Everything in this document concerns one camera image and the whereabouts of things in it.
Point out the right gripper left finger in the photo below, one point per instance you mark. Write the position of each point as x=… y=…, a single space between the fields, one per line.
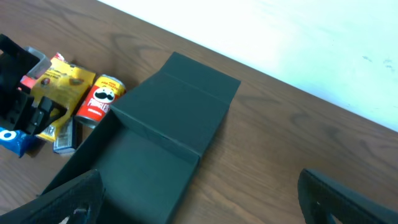
x=77 y=201

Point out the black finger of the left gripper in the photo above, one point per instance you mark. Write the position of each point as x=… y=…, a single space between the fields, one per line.
x=43 y=115

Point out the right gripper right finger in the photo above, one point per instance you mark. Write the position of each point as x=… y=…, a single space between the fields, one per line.
x=324 y=200

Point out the small dark blue packet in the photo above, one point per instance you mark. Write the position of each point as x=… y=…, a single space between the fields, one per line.
x=66 y=141

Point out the blue Oreo cookie pack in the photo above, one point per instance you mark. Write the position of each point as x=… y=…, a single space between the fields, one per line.
x=16 y=141

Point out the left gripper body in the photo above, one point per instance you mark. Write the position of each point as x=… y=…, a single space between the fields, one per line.
x=16 y=103

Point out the black gift box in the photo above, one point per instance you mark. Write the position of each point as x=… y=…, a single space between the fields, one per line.
x=149 y=145

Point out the yellow snack bag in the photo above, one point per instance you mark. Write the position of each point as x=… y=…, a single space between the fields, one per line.
x=65 y=84

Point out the red Pringles can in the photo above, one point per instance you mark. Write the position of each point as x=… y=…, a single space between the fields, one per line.
x=105 y=91

